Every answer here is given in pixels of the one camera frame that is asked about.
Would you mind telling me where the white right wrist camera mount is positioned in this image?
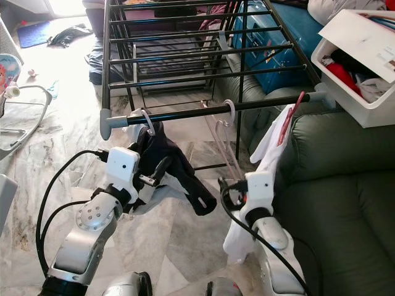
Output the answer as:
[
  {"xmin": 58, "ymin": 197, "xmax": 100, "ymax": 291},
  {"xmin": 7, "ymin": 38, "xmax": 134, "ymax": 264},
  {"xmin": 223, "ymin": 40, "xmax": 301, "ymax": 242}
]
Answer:
[{"xmin": 245, "ymin": 171, "xmax": 277, "ymax": 213}]

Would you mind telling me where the white storage box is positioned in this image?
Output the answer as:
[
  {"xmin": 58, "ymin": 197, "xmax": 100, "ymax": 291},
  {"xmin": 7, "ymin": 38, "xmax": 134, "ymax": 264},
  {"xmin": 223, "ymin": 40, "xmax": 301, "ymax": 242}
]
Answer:
[{"xmin": 310, "ymin": 9, "xmax": 395, "ymax": 129}]

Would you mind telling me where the robot right leg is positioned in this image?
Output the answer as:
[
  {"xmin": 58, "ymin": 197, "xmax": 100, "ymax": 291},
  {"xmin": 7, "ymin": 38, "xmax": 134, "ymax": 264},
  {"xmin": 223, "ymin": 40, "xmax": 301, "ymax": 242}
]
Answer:
[{"xmin": 207, "ymin": 277, "xmax": 244, "ymax": 296}]

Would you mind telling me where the blue floor mat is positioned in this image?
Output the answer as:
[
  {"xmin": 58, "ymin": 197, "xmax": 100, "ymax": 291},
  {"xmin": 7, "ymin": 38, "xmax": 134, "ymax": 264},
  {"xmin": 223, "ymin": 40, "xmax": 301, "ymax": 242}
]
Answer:
[{"xmin": 17, "ymin": 22, "xmax": 51, "ymax": 49}]

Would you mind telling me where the black crumpled cloth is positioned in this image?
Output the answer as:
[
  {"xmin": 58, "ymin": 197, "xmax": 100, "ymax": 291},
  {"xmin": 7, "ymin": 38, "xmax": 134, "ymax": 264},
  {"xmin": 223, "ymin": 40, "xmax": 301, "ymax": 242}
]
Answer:
[{"xmin": 48, "ymin": 23, "xmax": 93, "ymax": 49}]

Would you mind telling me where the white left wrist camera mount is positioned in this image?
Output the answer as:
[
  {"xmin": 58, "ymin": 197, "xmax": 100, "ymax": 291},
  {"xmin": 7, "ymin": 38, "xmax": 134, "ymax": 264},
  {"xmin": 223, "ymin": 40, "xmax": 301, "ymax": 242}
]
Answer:
[{"xmin": 106, "ymin": 147, "xmax": 141, "ymax": 198}]

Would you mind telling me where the blue fabric bag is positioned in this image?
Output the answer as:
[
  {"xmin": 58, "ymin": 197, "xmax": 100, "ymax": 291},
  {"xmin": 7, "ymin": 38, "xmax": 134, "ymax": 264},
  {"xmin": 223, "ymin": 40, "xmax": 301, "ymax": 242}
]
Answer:
[{"xmin": 231, "ymin": 0, "xmax": 315, "ymax": 94}]

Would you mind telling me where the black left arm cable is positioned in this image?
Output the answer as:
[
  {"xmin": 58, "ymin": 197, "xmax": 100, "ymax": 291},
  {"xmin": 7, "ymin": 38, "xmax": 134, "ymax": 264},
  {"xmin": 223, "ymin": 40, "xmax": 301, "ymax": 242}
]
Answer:
[
  {"xmin": 42, "ymin": 200, "xmax": 88, "ymax": 266},
  {"xmin": 37, "ymin": 150, "xmax": 109, "ymax": 281}
]

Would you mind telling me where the pale pink plastic hanger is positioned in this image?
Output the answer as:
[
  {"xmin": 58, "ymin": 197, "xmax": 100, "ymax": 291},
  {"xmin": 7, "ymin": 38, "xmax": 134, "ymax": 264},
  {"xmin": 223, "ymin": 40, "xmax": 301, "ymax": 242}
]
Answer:
[{"xmin": 197, "ymin": 100, "xmax": 247, "ymax": 186}]

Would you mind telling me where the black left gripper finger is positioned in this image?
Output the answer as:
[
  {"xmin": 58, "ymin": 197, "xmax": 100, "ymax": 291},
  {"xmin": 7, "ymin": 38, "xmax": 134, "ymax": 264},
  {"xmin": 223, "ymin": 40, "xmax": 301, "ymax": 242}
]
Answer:
[{"xmin": 151, "ymin": 156, "xmax": 171, "ymax": 184}]

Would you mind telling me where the navy blue garment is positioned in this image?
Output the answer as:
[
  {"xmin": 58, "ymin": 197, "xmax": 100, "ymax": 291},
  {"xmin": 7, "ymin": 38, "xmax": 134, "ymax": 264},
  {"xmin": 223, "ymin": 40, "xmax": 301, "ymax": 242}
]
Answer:
[{"xmin": 127, "ymin": 120, "xmax": 218, "ymax": 216}]

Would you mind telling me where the black metal drying rack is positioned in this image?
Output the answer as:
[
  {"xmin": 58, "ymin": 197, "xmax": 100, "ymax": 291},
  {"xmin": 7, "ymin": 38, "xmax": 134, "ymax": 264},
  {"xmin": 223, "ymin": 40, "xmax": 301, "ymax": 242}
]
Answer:
[{"xmin": 99, "ymin": 0, "xmax": 328, "ymax": 141}]

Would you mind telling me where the navy blue bedding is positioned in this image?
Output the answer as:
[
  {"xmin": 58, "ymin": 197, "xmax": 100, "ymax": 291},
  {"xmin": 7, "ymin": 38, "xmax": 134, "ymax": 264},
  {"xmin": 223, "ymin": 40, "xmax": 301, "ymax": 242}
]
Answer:
[{"xmin": 88, "ymin": 36, "xmax": 109, "ymax": 87}]

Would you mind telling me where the red plastic hanger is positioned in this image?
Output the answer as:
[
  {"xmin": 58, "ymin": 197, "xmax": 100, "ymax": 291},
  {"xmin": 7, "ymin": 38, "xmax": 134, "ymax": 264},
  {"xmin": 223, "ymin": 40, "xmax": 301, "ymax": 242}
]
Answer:
[{"xmin": 276, "ymin": 91, "xmax": 306, "ymax": 147}]

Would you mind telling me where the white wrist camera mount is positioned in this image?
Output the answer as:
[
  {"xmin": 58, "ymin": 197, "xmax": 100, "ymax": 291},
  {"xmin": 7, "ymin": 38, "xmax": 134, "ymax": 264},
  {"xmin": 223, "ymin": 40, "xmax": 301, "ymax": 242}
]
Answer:
[
  {"xmin": 106, "ymin": 147, "xmax": 141, "ymax": 198},
  {"xmin": 245, "ymin": 171, "xmax": 277, "ymax": 213}
]

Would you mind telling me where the robot leg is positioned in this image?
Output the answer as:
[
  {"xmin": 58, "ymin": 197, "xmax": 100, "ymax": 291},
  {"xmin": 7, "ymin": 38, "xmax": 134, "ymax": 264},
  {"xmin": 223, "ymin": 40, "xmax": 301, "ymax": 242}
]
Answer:
[
  {"xmin": 207, "ymin": 277, "xmax": 244, "ymax": 296},
  {"xmin": 102, "ymin": 271, "xmax": 152, "ymax": 296}
]

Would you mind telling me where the dark green sofa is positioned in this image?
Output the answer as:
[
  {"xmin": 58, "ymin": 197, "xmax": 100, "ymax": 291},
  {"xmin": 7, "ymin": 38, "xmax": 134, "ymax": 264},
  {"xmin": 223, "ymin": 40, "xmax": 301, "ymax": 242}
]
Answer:
[{"xmin": 213, "ymin": 52, "xmax": 395, "ymax": 296}]

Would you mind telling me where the grey cushion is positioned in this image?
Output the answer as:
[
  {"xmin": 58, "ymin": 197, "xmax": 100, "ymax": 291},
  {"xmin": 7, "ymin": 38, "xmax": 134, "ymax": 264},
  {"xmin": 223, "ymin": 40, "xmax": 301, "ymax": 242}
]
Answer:
[{"xmin": 307, "ymin": 0, "xmax": 362, "ymax": 25}]

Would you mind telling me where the white plastic hanger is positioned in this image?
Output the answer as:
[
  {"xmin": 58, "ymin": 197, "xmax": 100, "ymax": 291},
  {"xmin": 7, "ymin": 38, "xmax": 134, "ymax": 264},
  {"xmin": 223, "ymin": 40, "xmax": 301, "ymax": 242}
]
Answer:
[{"xmin": 137, "ymin": 109, "xmax": 156, "ymax": 136}]

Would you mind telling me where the red cloth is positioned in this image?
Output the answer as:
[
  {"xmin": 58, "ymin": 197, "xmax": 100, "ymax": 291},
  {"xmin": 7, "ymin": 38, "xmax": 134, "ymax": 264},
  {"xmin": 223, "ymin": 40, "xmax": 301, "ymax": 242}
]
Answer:
[{"xmin": 324, "ymin": 60, "xmax": 362, "ymax": 96}]

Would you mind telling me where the robot left leg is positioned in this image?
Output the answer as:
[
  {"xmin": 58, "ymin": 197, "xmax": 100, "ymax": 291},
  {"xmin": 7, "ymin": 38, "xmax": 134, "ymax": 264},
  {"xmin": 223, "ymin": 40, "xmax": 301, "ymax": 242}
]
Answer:
[{"xmin": 102, "ymin": 271, "xmax": 152, "ymax": 296}]

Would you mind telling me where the pink garment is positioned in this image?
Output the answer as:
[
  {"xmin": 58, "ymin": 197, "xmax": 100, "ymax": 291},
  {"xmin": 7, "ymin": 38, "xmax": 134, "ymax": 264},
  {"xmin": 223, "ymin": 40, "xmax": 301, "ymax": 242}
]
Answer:
[{"xmin": 202, "ymin": 5, "xmax": 229, "ymax": 31}]

